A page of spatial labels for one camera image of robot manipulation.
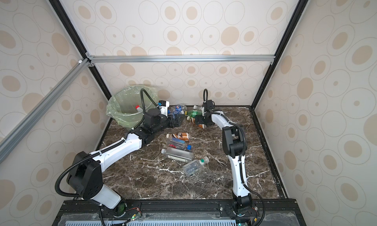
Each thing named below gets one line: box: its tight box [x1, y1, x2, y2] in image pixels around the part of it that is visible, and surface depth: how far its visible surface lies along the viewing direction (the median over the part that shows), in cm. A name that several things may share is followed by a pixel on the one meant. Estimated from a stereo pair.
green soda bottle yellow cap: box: [184, 109, 203, 118], surface depth 114 cm
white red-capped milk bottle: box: [134, 105, 143, 113], surface depth 105 cm
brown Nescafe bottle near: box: [165, 132, 189, 142], surface depth 99 cm
